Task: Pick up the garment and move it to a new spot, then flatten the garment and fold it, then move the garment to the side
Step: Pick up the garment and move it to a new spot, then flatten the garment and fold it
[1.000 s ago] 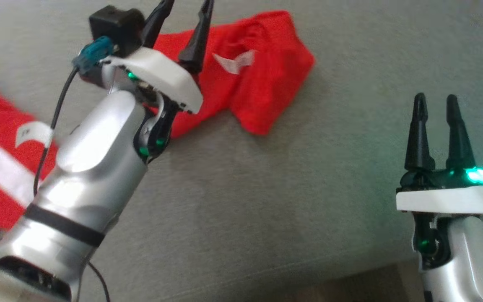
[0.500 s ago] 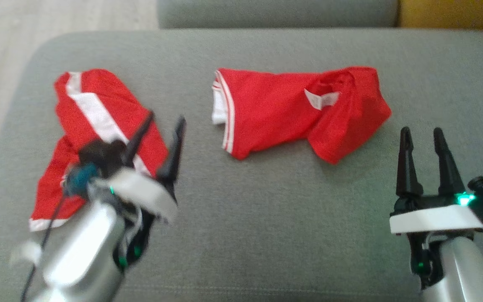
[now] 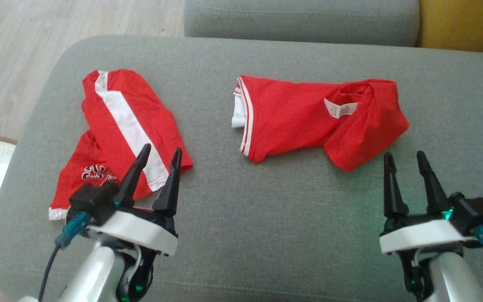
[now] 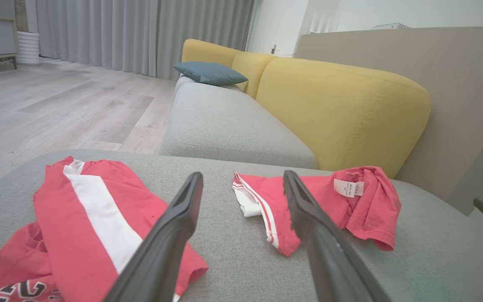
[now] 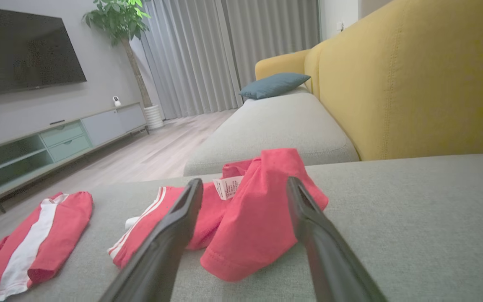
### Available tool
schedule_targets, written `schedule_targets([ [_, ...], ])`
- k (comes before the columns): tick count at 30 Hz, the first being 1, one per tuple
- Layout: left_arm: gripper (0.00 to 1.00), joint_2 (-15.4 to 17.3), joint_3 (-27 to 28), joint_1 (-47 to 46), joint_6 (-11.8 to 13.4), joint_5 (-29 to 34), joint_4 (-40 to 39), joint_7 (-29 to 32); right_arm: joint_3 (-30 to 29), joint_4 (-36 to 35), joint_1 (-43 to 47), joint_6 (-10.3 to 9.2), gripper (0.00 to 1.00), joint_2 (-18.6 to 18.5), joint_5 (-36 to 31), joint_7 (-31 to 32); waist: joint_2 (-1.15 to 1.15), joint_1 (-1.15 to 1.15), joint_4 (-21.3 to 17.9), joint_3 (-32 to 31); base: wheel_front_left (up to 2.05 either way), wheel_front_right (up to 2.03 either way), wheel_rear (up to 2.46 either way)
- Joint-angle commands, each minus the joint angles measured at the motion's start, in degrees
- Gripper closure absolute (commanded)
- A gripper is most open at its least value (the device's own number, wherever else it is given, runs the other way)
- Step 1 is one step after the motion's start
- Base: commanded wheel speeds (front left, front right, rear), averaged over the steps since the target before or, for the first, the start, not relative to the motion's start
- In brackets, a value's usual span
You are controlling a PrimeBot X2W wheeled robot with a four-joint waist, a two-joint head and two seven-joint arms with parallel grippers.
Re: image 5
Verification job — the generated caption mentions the red shorts with white stripe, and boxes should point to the red shorts with white stripe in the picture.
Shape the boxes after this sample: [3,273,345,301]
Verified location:
[0,192,93,302]

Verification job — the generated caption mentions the green leafy indoor tree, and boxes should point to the green leafy indoor tree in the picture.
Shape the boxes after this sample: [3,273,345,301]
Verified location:
[82,0,153,107]

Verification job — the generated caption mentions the white ribbed plant pot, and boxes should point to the white ribbed plant pot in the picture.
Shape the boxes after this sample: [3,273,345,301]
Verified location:
[143,104,165,130]

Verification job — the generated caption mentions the pale green television cabinet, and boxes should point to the pale green television cabinet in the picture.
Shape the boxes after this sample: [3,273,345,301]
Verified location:
[0,102,150,214]

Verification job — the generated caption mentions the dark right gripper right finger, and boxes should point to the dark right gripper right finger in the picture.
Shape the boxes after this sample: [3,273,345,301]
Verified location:
[287,177,388,302]

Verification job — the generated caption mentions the large grey chaise cushion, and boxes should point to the large grey chaise cushion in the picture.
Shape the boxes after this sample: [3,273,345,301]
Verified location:
[9,153,483,302]

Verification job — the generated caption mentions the blue throw pillow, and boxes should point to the blue throw pillow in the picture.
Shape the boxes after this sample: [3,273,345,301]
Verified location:
[239,73,312,100]

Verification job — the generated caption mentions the black flat screen television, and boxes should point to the black flat screen television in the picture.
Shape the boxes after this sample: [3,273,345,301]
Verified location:
[0,6,87,99]

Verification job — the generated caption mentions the yellow sofa backrest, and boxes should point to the yellow sofa backrest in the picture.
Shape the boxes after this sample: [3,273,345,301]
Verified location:
[255,0,483,161]

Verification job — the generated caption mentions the red white basketball jersey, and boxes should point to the red white basketball jersey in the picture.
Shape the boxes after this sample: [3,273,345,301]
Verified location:
[107,148,329,282]

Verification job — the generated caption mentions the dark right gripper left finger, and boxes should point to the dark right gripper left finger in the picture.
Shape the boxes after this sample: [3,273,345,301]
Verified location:
[99,178,203,302]

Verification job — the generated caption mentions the grey pleated curtain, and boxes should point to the grey pleated curtain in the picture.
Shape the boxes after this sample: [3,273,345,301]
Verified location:
[139,0,322,120]

